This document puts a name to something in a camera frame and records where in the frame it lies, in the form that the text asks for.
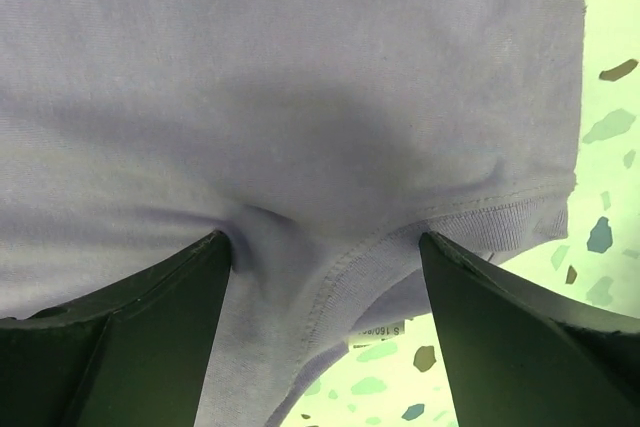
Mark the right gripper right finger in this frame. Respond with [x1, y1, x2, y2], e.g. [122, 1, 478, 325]
[419, 232, 639, 427]

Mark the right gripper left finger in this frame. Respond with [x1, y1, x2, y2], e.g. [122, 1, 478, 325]
[1, 231, 231, 427]

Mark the purple t shirt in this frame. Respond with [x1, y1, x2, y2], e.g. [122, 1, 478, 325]
[1, 0, 585, 426]

